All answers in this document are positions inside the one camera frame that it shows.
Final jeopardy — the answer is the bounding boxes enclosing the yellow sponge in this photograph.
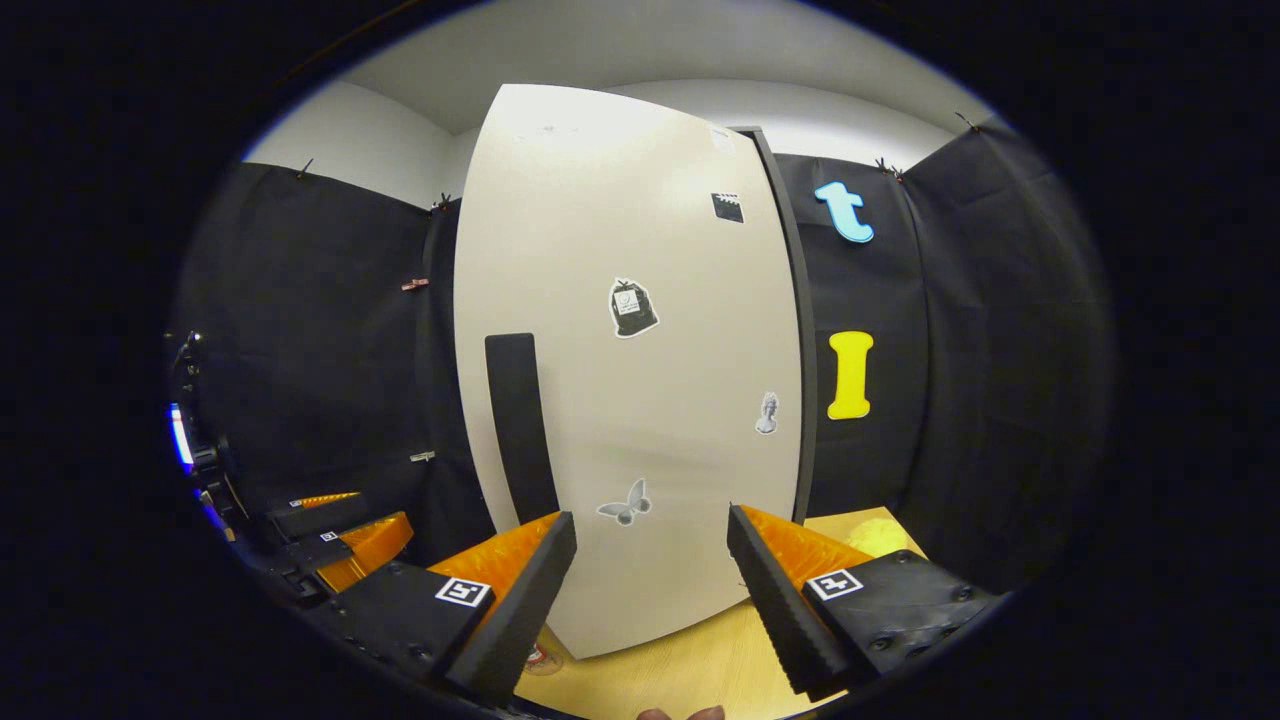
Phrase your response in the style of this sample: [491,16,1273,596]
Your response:
[848,506,913,558]

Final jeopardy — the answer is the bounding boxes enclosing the beige cabinet door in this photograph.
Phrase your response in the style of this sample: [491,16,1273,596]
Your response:
[453,83,806,661]

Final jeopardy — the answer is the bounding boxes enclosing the black cabinet door handle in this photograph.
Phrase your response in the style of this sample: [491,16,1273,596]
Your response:
[485,332,561,526]

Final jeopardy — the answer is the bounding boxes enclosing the dark grey cabinet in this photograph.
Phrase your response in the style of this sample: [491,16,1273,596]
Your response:
[425,125,821,566]

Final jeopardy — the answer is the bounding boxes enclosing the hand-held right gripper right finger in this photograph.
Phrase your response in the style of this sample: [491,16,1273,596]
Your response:
[727,503,1004,701]

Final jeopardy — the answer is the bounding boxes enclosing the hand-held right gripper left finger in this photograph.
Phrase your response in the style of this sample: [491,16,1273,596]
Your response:
[300,511,579,709]

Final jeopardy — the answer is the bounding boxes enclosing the black backdrop cloth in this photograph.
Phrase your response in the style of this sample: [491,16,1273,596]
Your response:
[165,120,1113,601]

